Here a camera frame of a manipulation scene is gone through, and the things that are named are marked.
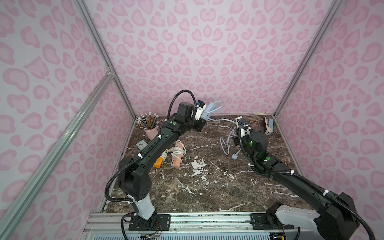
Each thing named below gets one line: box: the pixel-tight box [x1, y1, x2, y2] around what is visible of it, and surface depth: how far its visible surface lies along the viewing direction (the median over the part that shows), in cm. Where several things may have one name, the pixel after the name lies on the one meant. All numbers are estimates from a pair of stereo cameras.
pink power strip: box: [171, 142, 184, 168], surface depth 94 cm
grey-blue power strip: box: [201, 102, 217, 121], surface depth 82 cm
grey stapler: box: [264, 116, 274, 136], surface depth 110 cm
